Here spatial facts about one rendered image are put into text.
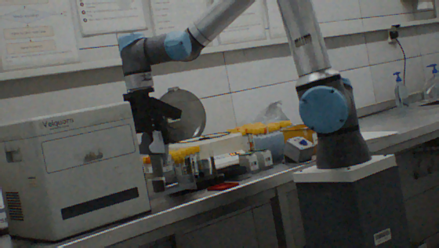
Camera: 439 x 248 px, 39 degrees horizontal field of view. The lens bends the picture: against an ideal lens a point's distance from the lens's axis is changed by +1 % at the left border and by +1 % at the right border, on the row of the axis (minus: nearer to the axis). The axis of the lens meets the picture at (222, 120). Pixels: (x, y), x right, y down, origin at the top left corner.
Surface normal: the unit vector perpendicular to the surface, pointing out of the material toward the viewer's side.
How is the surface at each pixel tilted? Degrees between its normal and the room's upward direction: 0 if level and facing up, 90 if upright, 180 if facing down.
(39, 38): 93
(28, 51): 92
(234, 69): 90
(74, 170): 90
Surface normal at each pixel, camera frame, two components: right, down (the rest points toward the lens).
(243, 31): 0.65, -0.03
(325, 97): -0.26, 0.22
